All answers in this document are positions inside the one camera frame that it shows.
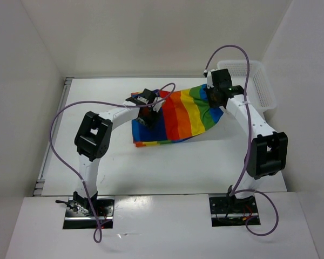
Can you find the white plastic basket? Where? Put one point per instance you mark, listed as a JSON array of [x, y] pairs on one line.
[[259, 89]]

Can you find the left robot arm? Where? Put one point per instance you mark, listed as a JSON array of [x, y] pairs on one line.
[[93, 139]]

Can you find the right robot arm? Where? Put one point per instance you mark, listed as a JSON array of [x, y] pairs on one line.
[[267, 148]]

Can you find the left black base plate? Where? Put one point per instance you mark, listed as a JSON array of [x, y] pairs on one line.
[[77, 219]]

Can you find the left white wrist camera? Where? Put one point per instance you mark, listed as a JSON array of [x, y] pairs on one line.
[[157, 104]]

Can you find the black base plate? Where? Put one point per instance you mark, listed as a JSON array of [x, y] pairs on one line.
[[77, 219], [231, 212]]

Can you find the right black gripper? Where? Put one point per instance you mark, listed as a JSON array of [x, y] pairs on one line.
[[212, 103]]

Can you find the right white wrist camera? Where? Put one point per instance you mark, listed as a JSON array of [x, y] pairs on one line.
[[208, 75]]

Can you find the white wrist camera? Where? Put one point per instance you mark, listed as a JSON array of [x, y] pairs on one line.
[[157, 104], [208, 75]]

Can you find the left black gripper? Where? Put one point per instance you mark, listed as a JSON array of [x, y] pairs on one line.
[[155, 116]]

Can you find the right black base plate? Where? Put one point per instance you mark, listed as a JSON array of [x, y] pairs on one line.
[[231, 212]]

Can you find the rainbow striped shorts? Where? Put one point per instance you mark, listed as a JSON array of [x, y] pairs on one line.
[[185, 114]]

